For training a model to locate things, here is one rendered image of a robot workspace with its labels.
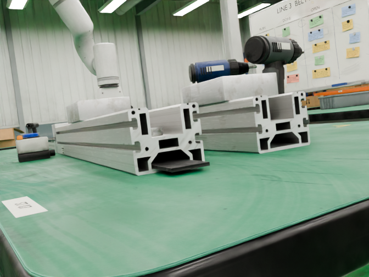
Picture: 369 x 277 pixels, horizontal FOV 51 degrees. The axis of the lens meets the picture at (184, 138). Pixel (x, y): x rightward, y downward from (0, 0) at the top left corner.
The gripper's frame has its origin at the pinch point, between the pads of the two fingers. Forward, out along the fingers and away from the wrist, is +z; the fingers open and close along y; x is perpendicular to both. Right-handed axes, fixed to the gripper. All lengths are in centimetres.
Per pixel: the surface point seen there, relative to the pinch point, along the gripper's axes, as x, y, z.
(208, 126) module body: 85, 5, 2
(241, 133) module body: 96, 5, 3
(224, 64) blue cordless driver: 53, -20, -14
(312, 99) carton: -252, -340, -4
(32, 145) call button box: 35.6, 32.3, 2.5
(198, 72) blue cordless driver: 50, -13, -12
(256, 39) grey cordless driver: 81, -11, -14
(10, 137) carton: -196, 35, -1
